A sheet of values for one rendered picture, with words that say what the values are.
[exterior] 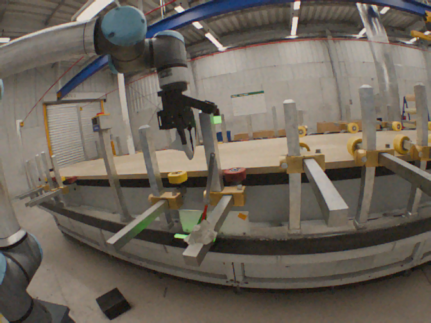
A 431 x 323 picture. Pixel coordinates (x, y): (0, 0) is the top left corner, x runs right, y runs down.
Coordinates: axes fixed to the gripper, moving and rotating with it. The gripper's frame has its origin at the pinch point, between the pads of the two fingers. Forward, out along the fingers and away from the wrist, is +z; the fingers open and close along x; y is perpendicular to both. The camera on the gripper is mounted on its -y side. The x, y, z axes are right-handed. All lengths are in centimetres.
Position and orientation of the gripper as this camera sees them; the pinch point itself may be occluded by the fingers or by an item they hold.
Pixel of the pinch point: (192, 155)
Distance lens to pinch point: 52.4
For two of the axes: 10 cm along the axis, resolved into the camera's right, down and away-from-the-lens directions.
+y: -9.4, 0.7, 3.4
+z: 1.5, 9.7, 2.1
